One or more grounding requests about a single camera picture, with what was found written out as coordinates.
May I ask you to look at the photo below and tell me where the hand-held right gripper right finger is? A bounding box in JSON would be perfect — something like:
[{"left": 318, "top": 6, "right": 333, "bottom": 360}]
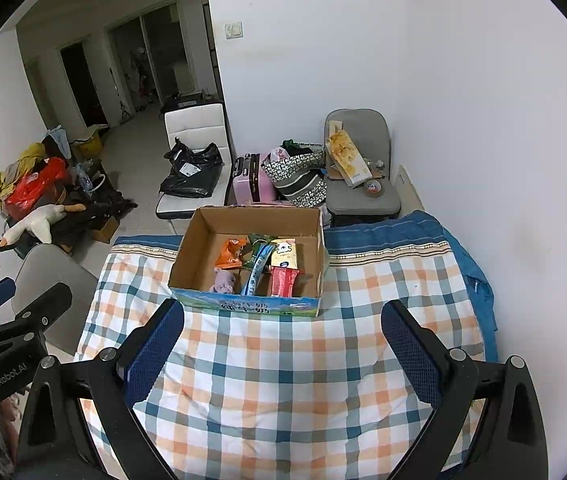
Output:
[{"left": 381, "top": 299, "right": 549, "bottom": 480}]

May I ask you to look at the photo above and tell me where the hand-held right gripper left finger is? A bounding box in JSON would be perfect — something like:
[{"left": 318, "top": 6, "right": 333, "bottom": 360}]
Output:
[{"left": 16, "top": 297, "right": 185, "bottom": 480}]

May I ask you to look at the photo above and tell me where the purple sock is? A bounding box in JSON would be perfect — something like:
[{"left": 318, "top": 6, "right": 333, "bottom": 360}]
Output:
[{"left": 208, "top": 267, "right": 239, "bottom": 295}]

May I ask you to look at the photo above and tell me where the cardboard box with blue print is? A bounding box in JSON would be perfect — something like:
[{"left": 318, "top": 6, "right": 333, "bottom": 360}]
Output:
[{"left": 168, "top": 205, "right": 328, "bottom": 318}]

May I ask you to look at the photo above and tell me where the orange snack packet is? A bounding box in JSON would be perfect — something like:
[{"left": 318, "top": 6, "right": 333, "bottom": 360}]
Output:
[{"left": 214, "top": 237, "right": 249, "bottom": 268}]

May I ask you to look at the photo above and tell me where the long blue packet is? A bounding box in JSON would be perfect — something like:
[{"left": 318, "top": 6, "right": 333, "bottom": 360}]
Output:
[{"left": 241, "top": 242, "right": 277, "bottom": 297}]

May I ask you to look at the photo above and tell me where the red snack packet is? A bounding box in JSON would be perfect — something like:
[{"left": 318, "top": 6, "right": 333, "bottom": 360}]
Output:
[{"left": 266, "top": 265, "right": 304, "bottom": 298}]

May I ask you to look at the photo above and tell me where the green snack packet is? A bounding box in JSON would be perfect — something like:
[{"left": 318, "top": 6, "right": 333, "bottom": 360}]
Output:
[{"left": 241, "top": 232, "right": 279, "bottom": 271}]

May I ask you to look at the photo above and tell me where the yellow tissue pack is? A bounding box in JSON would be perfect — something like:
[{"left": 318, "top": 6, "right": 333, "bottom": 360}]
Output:
[{"left": 268, "top": 238, "right": 298, "bottom": 268}]

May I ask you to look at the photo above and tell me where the grey round-backed chair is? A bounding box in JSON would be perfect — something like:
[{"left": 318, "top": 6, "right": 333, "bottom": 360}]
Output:
[{"left": 14, "top": 244, "right": 99, "bottom": 356}]

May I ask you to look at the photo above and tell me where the white goose plush toy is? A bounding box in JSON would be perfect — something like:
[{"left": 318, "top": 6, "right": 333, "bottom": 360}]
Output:
[{"left": 0, "top": 202, "right": 89, "bottom": 253}]

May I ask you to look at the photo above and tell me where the small brown cardboard box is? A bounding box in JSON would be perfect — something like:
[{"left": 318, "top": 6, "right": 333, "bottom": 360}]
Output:
[{"left": 91, "top": 215, "right": 119, "bottom": 245}]

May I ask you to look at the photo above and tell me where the red plastic bag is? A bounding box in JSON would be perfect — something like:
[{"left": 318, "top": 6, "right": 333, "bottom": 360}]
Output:
[{"left": 4, "top": 157, "right": 69, "bottom": 220}]

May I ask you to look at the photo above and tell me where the pile of dark bags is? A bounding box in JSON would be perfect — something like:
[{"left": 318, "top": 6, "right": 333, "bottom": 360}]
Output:
[{"left": 54, "top": 170, "right": 139, "bottom": 246}]

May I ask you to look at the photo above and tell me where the blue quilt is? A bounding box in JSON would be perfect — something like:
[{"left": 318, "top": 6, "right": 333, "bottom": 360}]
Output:
[{"left": 111, "top": 210, "right": 498, "bottom": 333}]

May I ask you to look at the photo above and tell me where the plaid blanket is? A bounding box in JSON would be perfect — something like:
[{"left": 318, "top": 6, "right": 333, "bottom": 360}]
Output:
[{"left": 74, "top": 247, "right": 487, "bottom": 480}]

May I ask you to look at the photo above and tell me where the yellow cloth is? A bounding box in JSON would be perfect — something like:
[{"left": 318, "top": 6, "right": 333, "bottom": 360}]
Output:
[{"left": 0, "top": 142, "right": 47, "bottom": 211}]

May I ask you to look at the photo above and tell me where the light blue cloth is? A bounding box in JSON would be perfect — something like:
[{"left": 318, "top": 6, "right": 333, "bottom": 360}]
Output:
[{"left": 46, "top": 127, "right": 74, "bottom": 161}]

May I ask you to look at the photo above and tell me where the yellow box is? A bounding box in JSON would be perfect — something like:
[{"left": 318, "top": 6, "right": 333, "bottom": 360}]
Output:
[{"left": 71, "top": 125, "right": 109, "bottom": 163}]

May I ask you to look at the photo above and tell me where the white board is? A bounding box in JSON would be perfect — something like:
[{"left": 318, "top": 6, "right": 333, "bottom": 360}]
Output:
[{"left": 396, "top": 164, "right": 427, "bottom": 216}]

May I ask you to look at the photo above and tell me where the black plastic bag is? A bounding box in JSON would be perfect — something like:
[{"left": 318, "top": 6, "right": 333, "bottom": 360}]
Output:
[{"left": 160, "top": 136, "right": 224, "bottom": 199}]

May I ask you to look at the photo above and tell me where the pink suitcase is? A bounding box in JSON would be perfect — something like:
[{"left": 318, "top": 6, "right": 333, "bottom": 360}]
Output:
[{"left": 231, "top": 152, "right": 277, "bottom": 207}]

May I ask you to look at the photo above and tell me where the yellow snack bag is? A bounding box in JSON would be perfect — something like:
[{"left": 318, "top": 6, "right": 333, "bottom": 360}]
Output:
[{"left": 324, "top": 129, "right": 373, "bottom": 188}]

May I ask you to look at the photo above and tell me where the patterned tote bag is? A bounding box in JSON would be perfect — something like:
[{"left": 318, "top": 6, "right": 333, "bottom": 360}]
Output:
[{"left": 261, "top": 140, "right": 328, "bottom": 208}]

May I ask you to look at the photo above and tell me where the grey cushioned chair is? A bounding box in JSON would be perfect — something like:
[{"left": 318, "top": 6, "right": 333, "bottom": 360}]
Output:
[{"left": 323, "top": 108, "right": 403, "bottom": 227}]

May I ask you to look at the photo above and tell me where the white padded chair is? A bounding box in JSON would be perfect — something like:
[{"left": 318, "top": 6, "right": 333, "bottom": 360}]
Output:
[{"left": 156, "top": 102, "right": 232, "bottom": 221}]

